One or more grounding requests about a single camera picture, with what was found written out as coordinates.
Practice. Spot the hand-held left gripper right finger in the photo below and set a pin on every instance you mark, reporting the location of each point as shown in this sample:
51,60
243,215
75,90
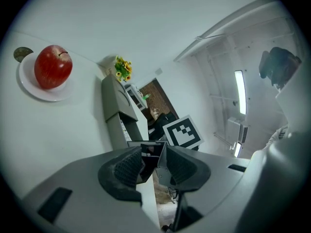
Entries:
213,173

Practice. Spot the yellow flowers in white pot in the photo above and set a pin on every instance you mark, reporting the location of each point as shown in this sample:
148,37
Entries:
124,68

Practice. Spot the white table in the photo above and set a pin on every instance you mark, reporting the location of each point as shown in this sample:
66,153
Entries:
135,92
60,130

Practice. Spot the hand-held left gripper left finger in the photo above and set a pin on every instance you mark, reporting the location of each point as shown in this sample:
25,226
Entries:
80,178

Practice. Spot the red apple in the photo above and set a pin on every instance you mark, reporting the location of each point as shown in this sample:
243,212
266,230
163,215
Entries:
53,67

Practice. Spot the white ceiling air unit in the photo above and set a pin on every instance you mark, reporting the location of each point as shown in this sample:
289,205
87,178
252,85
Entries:
234,127

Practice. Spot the green bottle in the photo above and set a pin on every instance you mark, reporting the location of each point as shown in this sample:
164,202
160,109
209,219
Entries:
146,96

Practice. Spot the black head-worn camera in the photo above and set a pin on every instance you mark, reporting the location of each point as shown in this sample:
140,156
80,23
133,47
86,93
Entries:
265,65

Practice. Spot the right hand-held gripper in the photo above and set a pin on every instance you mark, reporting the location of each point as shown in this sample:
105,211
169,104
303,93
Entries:
183,132

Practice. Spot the white plate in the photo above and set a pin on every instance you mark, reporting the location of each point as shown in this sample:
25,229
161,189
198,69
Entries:
48,95

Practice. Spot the dark green round dish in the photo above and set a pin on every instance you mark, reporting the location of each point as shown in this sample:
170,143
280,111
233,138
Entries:
20,53

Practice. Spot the grey plastic holder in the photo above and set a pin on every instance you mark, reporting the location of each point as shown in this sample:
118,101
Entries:
116,98

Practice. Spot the white remote control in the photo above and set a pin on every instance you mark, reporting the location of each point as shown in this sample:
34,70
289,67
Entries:
126,131

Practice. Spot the black office chair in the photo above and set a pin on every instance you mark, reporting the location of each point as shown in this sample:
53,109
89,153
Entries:
158,124

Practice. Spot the long ceiling light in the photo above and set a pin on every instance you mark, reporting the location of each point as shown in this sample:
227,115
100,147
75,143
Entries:
240,91
237,150

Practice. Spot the person's white shirt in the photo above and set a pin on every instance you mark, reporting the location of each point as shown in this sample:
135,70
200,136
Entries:
296,101

